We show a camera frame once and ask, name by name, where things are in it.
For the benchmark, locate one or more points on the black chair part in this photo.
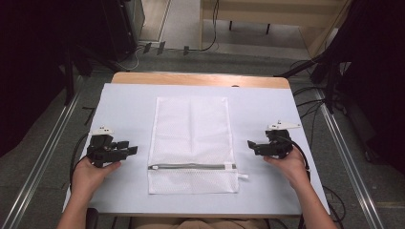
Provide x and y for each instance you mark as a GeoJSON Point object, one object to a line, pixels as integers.
{"type": "Point", "coordinates": [92, 218]}

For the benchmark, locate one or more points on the black cabinet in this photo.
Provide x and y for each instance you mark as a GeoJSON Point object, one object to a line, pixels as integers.
{"type": "Point", "coordinates": [121, 25]}

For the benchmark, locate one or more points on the black metal stand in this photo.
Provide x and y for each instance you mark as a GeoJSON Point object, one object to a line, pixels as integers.
{"type": "Point", "coordinates": [329, 76]}
{"type": "Point", "coordinates": [69, 79]}

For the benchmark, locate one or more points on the white table mat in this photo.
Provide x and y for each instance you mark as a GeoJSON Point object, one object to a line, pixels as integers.
{"type": "Point", "coordinates": [127, 108]}

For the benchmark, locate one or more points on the dark curtain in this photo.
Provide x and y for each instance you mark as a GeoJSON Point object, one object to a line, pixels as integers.
{"type": "Point", "coordinates": [28, 63]}
{"type": "Point", "coordinates": [375, 63]}

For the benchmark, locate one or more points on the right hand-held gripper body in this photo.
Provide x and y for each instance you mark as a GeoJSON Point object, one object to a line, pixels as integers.
{"type": "Point", "coordinates": [279, 144]}

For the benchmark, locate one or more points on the person's beige trousers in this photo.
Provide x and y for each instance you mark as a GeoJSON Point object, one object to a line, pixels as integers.
{"type": "Point", "coordinates": [197, 223]}

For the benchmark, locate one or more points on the person's left hand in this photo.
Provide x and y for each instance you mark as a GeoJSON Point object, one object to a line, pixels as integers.
{"type": "Point", "coordinates": [87, 176]}

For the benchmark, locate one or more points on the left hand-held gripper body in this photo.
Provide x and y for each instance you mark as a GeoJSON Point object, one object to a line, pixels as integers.
{"type": "Point", "coordinates": [101, 152]}

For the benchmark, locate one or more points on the white mesh laundry bag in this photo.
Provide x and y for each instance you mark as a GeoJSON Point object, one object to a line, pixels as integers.
{"type": "Point", "coordinates": [192, 143]}

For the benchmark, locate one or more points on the metal floor rail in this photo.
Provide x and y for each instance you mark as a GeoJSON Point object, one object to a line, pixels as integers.
{"type": "Point", "coordinates": [41, 159]}
{"type": "Point", "coordinates": [347, 159]}

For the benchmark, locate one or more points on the person's right hand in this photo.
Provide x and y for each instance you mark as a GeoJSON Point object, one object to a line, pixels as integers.
{"type": "Point", "coordinates": [290, 167]}

